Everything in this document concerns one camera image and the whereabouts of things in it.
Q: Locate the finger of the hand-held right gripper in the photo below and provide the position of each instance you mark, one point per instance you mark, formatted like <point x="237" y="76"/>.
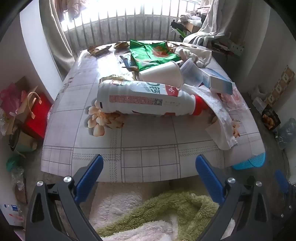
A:
<point x="281" y="182"/>

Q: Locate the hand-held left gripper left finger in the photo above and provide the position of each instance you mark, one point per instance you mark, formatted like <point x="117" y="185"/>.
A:
<point x="90" y="176"/>

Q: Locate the green fluffy cloth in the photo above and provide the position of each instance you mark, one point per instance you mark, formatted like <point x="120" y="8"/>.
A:
<point x="166" y="206"/>

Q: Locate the hanging clothes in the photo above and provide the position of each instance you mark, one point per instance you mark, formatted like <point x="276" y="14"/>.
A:
<point x="74" y="8"/>

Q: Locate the blue plastic basket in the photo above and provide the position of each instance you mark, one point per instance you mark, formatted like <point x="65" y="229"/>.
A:
<point x="252" y="162"/>

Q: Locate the clear plastic cup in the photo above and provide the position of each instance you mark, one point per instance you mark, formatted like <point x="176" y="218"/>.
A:
<point x="192" y="71"/>

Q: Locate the brown snack wrapper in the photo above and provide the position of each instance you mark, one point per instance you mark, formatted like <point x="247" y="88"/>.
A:
<point x="121" y="44"/>
<point x="98" y="49"/>

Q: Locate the window with metal railing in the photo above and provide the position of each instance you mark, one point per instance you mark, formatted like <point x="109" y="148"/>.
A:
<point x="115" y="30"/>

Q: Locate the white clothes pile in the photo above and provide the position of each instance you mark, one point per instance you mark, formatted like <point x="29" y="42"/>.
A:
<point x="190" y="17"/>

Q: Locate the black bag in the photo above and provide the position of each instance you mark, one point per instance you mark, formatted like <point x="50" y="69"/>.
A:
<point x="177" y="25"/>

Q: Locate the grey curtain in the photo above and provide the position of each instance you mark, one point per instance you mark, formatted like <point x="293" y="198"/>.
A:
<point x="215" y="20"/>

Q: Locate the white foam cup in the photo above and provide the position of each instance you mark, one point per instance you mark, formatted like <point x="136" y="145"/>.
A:
<point x="161" y="74"/>

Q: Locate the yellow snack packet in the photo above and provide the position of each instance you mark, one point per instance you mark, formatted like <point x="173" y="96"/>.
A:
<point x="113" y="77"/>

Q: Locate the brown cardboard box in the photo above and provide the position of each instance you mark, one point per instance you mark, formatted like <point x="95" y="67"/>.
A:
<point x="193" y="27"/>

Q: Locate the red gift bag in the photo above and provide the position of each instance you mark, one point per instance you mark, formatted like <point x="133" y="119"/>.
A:
<point x="37" y="115"/>

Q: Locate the white tissue pack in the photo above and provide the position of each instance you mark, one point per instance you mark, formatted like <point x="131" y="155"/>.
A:
<point x="258" y="104"/>

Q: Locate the green snack bag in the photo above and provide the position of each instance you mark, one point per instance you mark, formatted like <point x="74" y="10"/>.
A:
<point x="150" y="54"/>

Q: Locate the white fluffy cloth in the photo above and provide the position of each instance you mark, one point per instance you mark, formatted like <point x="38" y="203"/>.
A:
<point x="111" y="208"/>

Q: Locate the teal plastic bag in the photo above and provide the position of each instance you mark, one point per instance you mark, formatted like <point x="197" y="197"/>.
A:
<point x="13" y="162"/>

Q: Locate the red and green flat box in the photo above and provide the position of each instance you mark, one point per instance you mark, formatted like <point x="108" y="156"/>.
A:
<point x="231" y="47"/>

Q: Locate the patterned cardboard box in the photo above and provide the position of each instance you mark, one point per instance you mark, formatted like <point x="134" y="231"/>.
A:
<point x="281" y="85"/>

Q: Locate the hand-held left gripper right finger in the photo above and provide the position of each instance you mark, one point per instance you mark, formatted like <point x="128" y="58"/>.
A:
<point x="208" y="178"/>

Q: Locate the blue and white carton box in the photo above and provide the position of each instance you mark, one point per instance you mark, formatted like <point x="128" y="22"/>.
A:
<point x="217" y="81"/>

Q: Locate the white plastic bottle red cap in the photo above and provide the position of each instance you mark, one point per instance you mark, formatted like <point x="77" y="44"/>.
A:
<point x="138" y="97"/>

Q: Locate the pink plastic bag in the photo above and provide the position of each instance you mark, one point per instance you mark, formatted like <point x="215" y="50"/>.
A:
<point x="9" y="95"/>

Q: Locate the mint paper bag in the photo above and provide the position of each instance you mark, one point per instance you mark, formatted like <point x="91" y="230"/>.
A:
<point x="24" y="142"/>

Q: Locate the clear plastic bag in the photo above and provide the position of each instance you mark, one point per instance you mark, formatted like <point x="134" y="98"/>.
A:
<point x="18" y="177"/>

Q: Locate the dark snack bag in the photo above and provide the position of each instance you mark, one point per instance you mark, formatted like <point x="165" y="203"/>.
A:
<point x="270" y="117"/>

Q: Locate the beige curtain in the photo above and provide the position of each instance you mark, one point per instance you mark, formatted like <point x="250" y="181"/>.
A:
<point x="57" y="41"/>

